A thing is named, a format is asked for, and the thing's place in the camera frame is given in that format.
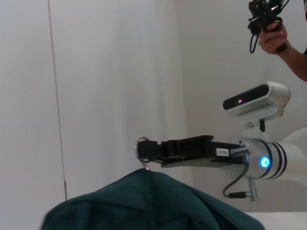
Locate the blue controller cable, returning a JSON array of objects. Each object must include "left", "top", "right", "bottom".
[{"left": 249, "top": 33, "right": 260, "bottom": 54}]

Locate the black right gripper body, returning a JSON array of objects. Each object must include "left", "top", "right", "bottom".
[{"left": 160, "top": 135, "right": 243, "bottom": 169}]

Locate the black handheld teleoperation controller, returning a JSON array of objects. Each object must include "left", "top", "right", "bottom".
[{"left": 247, "top": 0, "right": 288, "bottom": 53}]

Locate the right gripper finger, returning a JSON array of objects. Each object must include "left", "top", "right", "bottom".
[
  {"left": 138, "top": 140, "right": 163, "bottom": 159},
  {"left": 141, "top": 156, "right": 166, "bottom": 165}
]

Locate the person's bare forearm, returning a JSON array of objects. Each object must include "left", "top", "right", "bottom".
[{"left": 278, "top": 43, "right": 307, "bottom": 82}]

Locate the person's bare hand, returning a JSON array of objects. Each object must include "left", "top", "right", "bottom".
[{"left": 258, "top": 20, "right": 288, "bottom": 56}]

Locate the teal insulated lunch bag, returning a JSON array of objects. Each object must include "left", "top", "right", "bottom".
[{"left": 40, "top": 136, "right": 265, "bottom": 230}]

